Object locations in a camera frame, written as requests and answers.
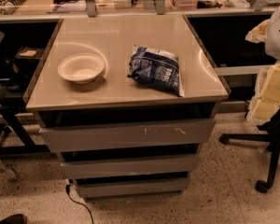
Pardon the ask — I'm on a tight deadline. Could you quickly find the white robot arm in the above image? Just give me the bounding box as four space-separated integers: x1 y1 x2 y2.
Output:
245 7 280 124

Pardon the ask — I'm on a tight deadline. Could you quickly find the grey drawer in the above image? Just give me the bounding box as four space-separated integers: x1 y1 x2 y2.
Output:
75 177 189 198
40 119 215 152
61 154 199 179

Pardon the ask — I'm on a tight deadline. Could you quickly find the black power cable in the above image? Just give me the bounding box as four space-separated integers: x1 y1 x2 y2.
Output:
64 184 95 224

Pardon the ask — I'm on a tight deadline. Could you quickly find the white paper bowl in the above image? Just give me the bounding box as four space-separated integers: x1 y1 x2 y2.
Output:
58 53 105 84

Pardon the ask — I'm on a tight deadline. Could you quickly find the black desk frame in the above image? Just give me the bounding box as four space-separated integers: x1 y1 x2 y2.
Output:
0 106 49 158

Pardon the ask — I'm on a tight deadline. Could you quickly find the grey top drawer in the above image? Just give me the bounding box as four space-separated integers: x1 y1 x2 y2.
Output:
40 119 215 152

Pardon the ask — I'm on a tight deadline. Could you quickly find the plastic water bottle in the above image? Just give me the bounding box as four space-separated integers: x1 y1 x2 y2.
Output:
0 160 17 182

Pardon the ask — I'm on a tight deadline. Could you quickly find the blue chip bag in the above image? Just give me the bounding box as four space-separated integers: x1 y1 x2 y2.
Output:
128 45 184 97

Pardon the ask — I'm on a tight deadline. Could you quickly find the grey drawer cabinet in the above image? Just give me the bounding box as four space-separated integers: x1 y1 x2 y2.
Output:
27 15 229 186

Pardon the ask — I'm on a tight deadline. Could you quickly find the grey middle drawer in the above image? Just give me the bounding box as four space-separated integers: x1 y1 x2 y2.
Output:
61 154 199 179

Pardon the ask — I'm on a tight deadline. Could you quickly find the black shoe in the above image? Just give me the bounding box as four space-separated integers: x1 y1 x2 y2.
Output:
0 214 27 224

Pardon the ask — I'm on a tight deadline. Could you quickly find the grey bottom drawer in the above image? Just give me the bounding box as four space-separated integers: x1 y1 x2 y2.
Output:
75 177 189 198

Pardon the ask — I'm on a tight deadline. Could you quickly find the black office chair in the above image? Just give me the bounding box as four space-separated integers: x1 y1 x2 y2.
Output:
219 108 280 193

